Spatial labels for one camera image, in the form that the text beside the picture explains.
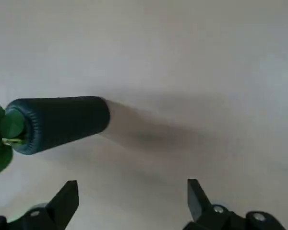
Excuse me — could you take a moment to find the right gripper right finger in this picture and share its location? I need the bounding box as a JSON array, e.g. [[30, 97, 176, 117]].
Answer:
[[183, 178, 288, 230]]

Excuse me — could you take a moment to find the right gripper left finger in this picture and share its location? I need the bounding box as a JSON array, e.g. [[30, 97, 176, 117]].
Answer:
[[0, 180, 79, 230]]

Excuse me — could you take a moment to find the black ribbed vase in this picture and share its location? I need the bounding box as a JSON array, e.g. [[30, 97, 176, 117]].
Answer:
[[5, 96, 110, 156]]

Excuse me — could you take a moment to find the red rose bouquet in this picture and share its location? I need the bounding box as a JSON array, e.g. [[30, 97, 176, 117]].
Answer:
[[0, 99, 27, 204]]

